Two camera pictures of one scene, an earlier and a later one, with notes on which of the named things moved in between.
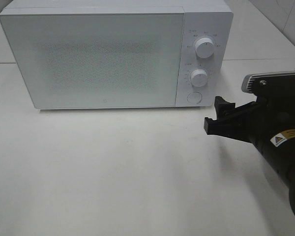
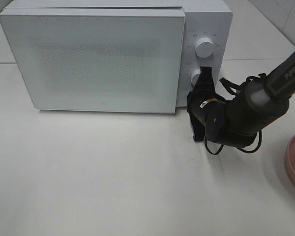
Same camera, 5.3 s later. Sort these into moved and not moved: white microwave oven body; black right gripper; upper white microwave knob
Moved: black right gripper
Not moved: upper white microwave knob; white microwave oven body
